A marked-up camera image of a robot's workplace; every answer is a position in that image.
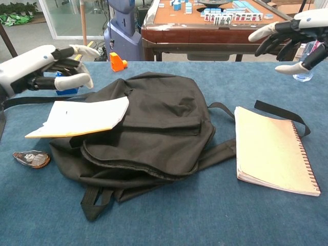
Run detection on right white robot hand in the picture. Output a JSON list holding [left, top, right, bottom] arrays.
[[248, 9, 328, 76]]

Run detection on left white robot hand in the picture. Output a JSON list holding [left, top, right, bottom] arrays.
[[0, 44, 100, 99]]

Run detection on white book orange spine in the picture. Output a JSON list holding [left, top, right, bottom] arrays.
[[25, 96, 130, 139]]

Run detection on black backpack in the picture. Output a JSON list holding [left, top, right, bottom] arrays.
[[0, 71, 312, 222]]

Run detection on blue toy brick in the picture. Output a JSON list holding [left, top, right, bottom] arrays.
[[55, 71, 80, 96]]

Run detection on green plants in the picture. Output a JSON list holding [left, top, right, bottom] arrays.
[[0, 2, 39, 27]]

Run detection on clear plastic water bottle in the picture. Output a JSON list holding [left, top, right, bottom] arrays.
[[293, 42, 318, 83]]

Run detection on wooden pole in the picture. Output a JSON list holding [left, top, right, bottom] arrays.
[[79, 0, 89, 47]]

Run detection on row of mahjong tiles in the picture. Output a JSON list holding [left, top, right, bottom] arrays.
[[204, 12, 264, 25]]

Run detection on small snack packet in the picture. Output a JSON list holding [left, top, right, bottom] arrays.
[[12, 150, 51, 170]]

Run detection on orange toy block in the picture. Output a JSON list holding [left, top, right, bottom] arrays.
[[109, 52, 128, 72]]

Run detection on brown mahjong table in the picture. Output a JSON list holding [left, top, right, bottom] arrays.
[[140, 0, 303, 62]]

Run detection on beige spiral notebook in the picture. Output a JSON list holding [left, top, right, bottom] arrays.
[[234, 106, 322, 197]]

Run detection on blue table cloth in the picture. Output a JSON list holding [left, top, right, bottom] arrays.
[[0, 60, 328, 246]]

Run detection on glass door with frame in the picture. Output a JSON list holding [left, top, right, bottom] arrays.
[[38, 0, 111, 40]]

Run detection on tangle of black cables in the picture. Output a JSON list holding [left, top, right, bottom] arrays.
[[88, 40, 108, 62]]

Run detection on blue-grey machine pedestal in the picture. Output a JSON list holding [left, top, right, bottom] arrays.
[[104, 0, 144, 62]]

